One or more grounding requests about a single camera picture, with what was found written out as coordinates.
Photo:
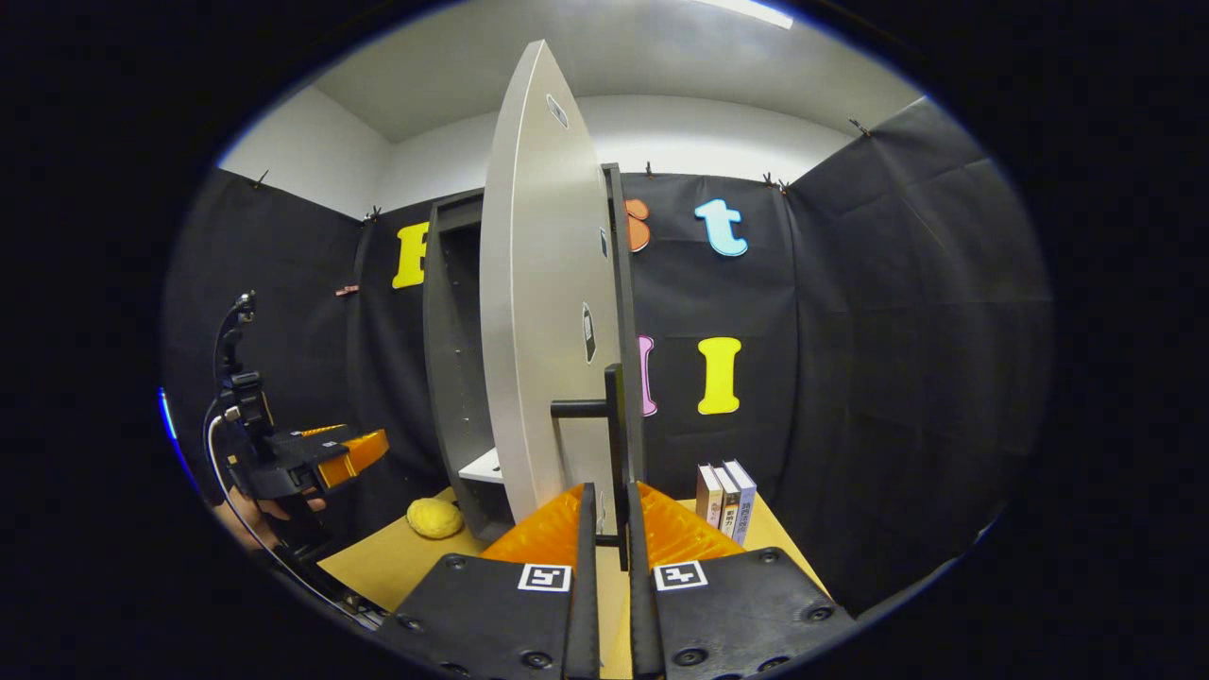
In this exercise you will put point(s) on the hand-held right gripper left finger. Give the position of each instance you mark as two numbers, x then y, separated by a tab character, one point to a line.
586	586

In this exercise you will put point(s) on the dark book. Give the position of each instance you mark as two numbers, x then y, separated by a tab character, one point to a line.
727	505

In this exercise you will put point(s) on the long ceiling light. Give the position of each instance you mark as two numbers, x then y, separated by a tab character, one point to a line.
746	11

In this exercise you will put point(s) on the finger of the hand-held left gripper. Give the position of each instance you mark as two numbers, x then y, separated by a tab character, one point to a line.
349	458
312	432

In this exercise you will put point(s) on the dark grey cabinet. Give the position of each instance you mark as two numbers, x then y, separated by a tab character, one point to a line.
444	378

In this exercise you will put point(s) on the beige cabinet door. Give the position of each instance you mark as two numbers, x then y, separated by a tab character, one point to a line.
538	283

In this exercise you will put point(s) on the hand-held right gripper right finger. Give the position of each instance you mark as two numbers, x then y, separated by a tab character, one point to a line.
642	604

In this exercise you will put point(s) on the yellow bumpy lemon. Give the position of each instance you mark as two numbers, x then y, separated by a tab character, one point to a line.
434	518

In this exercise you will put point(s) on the black backdrop cloth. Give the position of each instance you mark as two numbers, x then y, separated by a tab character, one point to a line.
897	331

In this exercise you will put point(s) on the brown cream book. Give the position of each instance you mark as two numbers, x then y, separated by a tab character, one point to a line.
706	496

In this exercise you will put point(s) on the white cabinet shelf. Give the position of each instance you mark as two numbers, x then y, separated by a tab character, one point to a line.
482	467

